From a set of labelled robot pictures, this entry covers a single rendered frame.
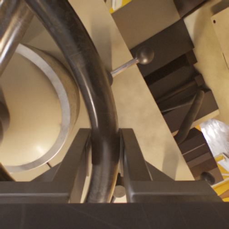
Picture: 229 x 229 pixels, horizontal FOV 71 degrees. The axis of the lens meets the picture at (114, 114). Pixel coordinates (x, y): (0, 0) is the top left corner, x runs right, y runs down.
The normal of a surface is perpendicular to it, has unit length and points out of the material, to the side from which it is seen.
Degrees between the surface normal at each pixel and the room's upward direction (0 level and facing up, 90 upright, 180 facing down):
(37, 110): 117
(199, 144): 90
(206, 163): 90
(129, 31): 90
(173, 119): 90
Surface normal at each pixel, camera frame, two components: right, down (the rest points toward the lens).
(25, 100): 0.14, 0.22
